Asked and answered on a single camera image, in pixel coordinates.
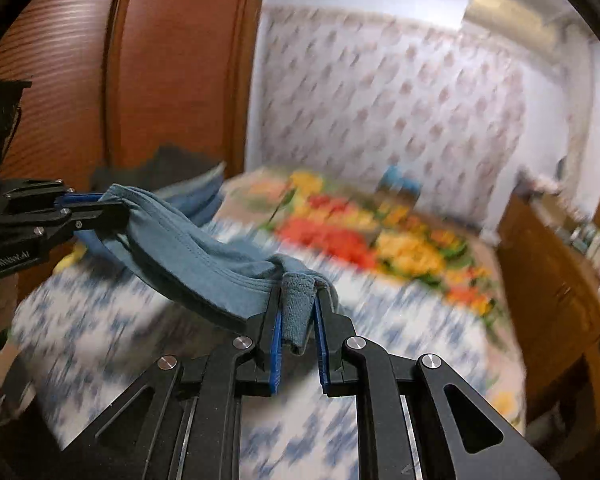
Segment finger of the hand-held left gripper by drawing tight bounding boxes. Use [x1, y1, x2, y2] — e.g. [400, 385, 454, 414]
[55, 189, 127, 208]
[35, 204, 131, 248]

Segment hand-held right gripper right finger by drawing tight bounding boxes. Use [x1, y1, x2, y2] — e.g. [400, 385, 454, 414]
[314, 292, 563, 480]

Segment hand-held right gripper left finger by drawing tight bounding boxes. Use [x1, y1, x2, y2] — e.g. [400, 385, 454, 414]
[60, 290, 286, 480]

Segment teal blue shirt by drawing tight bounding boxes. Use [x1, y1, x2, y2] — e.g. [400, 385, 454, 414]
[72, 183, 342, 353]

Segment grey folded pants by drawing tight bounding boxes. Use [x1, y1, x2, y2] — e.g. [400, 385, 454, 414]
[150, 162, 227, 198]

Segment yellow plush toy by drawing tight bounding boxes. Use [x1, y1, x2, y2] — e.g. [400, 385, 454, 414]
[55, 245, 89, 274]

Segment blue floral bed sheet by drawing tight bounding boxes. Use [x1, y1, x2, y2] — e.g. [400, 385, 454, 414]
[10, 217, 527, 480]

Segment colourful floral blanket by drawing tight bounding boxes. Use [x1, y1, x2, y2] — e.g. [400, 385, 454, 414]
[220, 167, 527, 426]

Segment wooden slatted wardrobe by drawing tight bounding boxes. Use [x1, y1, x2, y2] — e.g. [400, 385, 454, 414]
[0, 0, 264, 401]

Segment cardboard box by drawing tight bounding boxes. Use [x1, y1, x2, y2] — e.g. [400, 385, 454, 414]
[377, 182, 424, 202]

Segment wooden cabinet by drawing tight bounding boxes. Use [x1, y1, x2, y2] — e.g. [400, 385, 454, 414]
[495, 195, 600, 427]

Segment circle patterned curtain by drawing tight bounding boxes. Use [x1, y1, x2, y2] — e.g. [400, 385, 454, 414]
[255, 5, 527, 241]

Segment beige window curtain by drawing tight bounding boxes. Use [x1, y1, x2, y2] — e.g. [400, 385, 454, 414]
[561, 22, 599, 181]

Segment white air conditioner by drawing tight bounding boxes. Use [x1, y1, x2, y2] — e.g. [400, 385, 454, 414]
[461, 0, 567, 47]

